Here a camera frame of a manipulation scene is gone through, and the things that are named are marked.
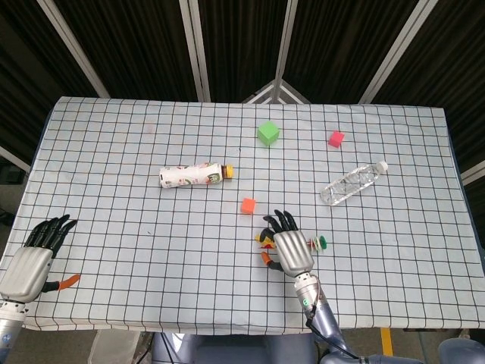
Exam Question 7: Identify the green cube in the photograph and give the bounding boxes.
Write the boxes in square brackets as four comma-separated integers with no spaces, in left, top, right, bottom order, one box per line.
[257,121,280,146]

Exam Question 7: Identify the clear plastic water bottle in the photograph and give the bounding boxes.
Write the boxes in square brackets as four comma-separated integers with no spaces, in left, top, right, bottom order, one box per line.
[320,160,390,206]

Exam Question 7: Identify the white labelled drink bottle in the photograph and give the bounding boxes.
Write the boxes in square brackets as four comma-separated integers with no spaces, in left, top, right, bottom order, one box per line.
[158,161,236,190]

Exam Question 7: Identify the pink cube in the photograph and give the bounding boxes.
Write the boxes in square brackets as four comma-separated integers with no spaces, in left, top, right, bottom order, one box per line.
[327,130,346,149]

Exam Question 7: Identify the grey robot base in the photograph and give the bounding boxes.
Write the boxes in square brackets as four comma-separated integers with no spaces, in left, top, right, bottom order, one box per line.
[151,332,318,364]

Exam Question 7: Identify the small colourful toy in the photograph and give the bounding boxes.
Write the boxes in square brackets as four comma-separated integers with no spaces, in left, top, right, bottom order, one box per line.
[254,227,329,252]

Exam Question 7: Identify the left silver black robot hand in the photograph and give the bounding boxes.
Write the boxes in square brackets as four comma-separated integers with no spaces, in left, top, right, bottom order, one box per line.
[0,214,81,303]

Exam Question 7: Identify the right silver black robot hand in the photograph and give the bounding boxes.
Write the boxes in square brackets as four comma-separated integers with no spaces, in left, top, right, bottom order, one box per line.
[260,210,316,277]

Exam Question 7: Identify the white black grid tablecloth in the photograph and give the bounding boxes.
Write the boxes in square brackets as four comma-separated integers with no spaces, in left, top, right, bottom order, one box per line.
[0,96,485,337]

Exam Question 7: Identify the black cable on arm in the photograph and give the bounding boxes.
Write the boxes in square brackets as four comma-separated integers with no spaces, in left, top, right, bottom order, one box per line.
[302,293,361,361]

